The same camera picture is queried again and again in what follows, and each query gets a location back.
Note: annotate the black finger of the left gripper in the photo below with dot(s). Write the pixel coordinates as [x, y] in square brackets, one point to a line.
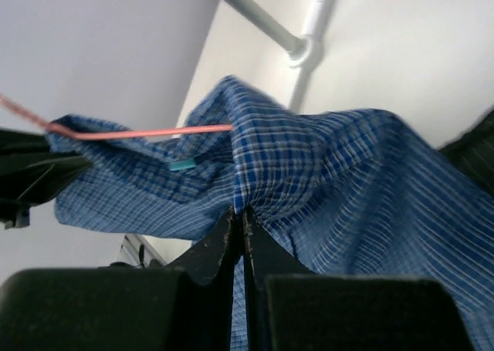
[31, 175]

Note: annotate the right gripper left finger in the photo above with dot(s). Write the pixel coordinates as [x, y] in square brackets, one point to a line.
[185, 305]

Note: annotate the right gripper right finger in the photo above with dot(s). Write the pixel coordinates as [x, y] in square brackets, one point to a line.
[289, 307]

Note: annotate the pink wire hanger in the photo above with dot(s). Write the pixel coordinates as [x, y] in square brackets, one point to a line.
[67, 132]

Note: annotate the blue plaid shirt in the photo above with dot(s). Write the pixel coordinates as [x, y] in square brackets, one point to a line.
[355, 192]

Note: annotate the black striped shirt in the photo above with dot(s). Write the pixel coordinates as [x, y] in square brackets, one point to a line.
[472, 152]

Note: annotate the silver clothes rack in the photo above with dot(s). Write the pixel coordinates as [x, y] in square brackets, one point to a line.
[304, 53]

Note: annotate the aluminium mounting rail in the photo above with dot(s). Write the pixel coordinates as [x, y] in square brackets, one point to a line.
[136, 251]

